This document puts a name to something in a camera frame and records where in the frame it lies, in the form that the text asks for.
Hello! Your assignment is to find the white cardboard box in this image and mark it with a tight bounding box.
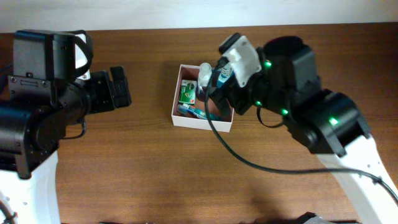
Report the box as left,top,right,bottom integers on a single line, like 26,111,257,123
171,64,234,133

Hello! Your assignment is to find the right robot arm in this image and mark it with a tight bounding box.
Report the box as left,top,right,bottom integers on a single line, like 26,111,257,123
205,33,397,223

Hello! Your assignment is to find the blue white toothbrush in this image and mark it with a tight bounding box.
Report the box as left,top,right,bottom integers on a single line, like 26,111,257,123
177,103,207,119

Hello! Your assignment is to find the teal mouthwash bottle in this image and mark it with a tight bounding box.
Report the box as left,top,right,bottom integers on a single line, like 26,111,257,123
216,63,234,88

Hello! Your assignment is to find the clear dark liquid bottle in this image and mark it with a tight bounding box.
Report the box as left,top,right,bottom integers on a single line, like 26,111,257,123
197,63,213,101

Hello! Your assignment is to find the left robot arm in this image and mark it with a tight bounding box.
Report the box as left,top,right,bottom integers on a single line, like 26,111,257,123
1,30,132,223

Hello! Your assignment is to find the teal white toothpaste tube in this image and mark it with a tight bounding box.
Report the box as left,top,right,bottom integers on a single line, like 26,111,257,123
199,111,222,121

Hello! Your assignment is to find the green Dettol soap box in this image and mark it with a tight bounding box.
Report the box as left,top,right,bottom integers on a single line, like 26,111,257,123
178,80,197,105

